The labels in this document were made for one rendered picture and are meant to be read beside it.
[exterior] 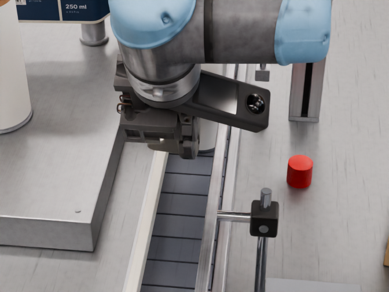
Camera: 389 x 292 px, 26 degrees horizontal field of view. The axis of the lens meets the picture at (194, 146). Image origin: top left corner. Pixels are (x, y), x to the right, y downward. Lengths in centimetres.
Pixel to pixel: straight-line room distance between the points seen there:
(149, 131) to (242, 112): 10
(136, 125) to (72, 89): 35
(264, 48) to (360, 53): 70
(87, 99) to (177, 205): 26
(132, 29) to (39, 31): 68
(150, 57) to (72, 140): 41
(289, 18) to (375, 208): 45
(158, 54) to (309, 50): 13
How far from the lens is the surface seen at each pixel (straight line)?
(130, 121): 90
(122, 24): 72
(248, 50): 74
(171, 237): 100
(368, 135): 125
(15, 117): 116
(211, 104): 88
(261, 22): 73
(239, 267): 103
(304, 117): 125
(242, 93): 90
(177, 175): 108
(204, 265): 85
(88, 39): 134
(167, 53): 74
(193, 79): 82
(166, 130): 91
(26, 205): 105
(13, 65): 112
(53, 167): 110
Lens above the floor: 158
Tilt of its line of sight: 38 degrees down
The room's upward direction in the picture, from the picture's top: straight up
